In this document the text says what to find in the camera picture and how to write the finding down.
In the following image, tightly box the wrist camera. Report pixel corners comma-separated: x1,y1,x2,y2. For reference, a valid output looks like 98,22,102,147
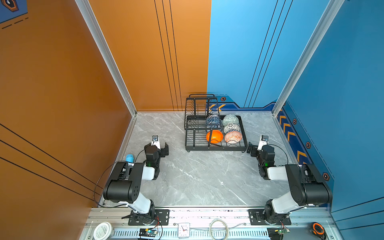
151,135,161,150
258,135,269,151

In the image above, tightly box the red patterned bowl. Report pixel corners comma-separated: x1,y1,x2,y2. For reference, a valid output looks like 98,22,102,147
225,131,243,144

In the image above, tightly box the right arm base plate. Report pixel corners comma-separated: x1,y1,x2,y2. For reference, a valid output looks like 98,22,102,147
248,209,292,226

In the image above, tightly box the light blue cylinder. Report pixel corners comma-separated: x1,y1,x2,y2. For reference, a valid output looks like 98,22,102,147
126,154,135,163

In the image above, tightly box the black wire dish rack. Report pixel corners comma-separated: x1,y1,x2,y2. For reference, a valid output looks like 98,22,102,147
184,94,248,153

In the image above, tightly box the white round lid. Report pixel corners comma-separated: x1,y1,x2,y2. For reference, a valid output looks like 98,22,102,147
93,222,115,240

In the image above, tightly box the white lattice bowl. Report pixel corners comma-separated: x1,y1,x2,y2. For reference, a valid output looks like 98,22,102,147
224,123,241,134

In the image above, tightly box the orange black tape measure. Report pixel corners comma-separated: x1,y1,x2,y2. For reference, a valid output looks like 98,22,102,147
309,222,327,240

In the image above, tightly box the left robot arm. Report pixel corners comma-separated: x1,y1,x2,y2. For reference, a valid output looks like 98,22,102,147
103,141,169,225

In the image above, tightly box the green patterned bowl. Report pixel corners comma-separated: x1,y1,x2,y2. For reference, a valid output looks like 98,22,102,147
222,115,240,127

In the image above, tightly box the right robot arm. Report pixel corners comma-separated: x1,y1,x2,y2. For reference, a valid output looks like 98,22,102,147
247,145,333,225

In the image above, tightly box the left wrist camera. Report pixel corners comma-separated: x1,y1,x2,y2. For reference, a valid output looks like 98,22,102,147
151,135,161,150

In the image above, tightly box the orange plastic bowl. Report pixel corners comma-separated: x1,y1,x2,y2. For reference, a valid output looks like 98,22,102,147
206,130,224,144

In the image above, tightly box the left green circuit board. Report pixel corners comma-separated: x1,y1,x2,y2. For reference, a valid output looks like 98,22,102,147
138,228,160,240

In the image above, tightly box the blue geometric pattern bowl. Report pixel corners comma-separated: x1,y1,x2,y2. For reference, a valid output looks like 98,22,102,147
206,115,222,130

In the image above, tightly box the small white clock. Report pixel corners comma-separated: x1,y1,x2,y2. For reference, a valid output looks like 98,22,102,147
177,223,191,239

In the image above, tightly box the coiled white cable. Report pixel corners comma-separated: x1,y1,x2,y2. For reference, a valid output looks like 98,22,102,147
209,218,230,240

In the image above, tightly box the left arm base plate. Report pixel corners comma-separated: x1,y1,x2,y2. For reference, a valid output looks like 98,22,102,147
127,209,170,226

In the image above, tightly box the right circuit board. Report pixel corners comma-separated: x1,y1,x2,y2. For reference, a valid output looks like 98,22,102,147
275,227,291,235

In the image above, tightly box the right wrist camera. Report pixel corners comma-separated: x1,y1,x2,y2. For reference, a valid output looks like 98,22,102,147
258,135,269,151

